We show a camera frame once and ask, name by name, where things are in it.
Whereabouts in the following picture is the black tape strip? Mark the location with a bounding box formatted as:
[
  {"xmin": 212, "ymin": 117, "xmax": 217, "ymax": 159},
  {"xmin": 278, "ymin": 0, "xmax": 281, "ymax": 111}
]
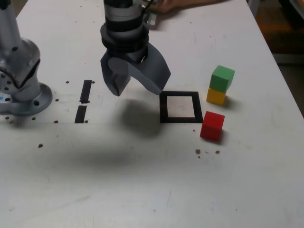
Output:
[{"xmin": 74, "ymin": 79, "xmax": 93, "ymax": 124}]

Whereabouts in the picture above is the yellow cube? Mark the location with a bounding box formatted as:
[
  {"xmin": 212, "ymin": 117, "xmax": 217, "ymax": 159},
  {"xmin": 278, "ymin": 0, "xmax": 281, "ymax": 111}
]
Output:
[{"xmin": 206, "ymin": 87, "xmax": 227, "ymax": 106}]

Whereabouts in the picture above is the person's hand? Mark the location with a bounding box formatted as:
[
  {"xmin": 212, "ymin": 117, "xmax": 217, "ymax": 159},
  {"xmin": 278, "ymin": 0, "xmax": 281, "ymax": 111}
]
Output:
[{"xmin": 151, "ymin": 0, "xmax": 191, "ymax": 14}]

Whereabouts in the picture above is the grey background beam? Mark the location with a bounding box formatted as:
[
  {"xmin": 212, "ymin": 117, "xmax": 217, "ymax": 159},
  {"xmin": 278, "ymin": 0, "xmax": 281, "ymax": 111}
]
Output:
[{"xmin": 273, "ymin": 52, "xmax": 304, "ymax": 65}]

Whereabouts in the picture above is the green cube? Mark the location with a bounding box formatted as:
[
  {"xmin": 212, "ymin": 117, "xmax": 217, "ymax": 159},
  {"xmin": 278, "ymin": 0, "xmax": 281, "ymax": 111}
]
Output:
[{"xmin": 209, "ymin": 65, "xmax": 236, "ymax": 93}]

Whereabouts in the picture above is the red cube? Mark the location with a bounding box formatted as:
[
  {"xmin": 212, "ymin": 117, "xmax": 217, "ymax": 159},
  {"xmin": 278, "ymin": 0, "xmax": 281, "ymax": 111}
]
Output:
[{"xmin": 199, "ymin": 111, "xmax": 226, "ymax": 142}]

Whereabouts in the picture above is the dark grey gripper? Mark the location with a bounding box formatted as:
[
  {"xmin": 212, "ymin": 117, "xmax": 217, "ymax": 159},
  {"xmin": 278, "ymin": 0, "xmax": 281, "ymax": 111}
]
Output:
[{"xmin": 100, "ymin": 42, "xmax": 172, "ymax": 97}]

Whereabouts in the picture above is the black tape square outline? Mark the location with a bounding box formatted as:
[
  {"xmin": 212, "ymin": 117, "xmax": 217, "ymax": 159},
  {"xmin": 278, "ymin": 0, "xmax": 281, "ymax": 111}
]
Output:
[{"xmin": 159, "ymin": 91, "xmax": 204, "ymax": 124}]

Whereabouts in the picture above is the grey gripper camera box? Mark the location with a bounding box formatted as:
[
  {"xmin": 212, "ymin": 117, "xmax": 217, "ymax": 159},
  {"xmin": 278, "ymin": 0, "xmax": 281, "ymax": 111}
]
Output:
[{"xmin": 143, "ymin": 10, "xmax": 159, "ymax": 30}]

